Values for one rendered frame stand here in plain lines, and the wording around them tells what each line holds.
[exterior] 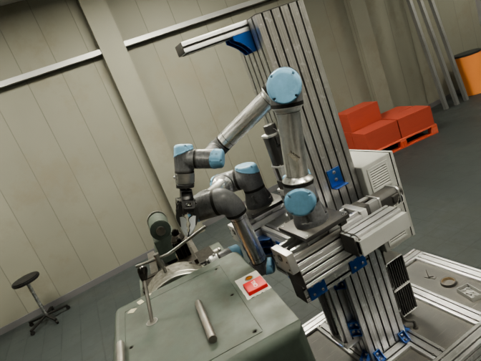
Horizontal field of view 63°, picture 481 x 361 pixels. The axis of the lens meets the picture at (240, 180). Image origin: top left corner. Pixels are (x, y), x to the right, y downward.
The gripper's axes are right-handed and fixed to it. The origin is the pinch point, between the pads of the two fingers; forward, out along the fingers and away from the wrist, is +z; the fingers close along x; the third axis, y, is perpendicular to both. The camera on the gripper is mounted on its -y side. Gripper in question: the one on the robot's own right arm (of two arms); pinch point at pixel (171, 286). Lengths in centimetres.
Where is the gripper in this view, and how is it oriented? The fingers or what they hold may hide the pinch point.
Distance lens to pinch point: 183.5
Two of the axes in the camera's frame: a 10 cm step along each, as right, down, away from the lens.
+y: -2.7, -1.5, 9.5
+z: -9.0, 4.0, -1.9
